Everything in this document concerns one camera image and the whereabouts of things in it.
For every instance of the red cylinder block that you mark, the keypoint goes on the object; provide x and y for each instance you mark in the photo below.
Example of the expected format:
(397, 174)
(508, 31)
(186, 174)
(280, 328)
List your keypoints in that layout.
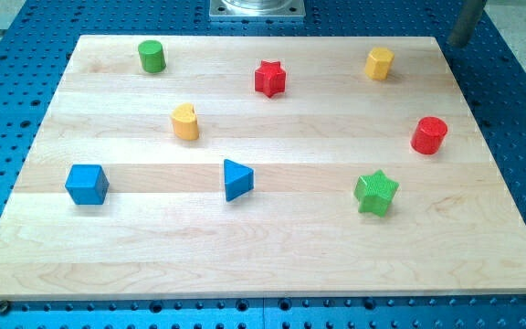
(429, 135)

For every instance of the blue cube block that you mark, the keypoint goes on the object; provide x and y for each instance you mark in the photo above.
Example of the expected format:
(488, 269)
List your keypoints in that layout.
(87, 184)

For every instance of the red star block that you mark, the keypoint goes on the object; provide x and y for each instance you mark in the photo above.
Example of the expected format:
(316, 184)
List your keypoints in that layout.
(270, 78)

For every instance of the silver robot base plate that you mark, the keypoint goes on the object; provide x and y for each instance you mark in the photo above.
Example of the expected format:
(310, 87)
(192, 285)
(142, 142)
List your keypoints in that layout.
(260, 9)

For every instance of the blue triangle block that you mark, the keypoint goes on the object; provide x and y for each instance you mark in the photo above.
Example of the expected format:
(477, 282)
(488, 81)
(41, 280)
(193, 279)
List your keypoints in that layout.
(238, 179)

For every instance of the yellow heart block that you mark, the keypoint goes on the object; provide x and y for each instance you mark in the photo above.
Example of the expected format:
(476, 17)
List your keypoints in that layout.
(184, 122)

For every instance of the green cylinder block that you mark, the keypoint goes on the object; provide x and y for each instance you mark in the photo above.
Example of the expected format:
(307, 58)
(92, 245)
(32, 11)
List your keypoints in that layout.
(152, 56)

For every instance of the green star block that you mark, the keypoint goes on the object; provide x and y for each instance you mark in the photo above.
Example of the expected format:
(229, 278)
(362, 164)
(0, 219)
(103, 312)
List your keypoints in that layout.
(375, 193)

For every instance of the wooden board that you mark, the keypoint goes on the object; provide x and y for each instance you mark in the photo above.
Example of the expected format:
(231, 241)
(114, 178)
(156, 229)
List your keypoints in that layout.
(165, 230)

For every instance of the yellow hexagon block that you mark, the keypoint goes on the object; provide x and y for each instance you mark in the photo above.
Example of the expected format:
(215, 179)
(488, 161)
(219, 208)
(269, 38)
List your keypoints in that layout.
(378, 63)

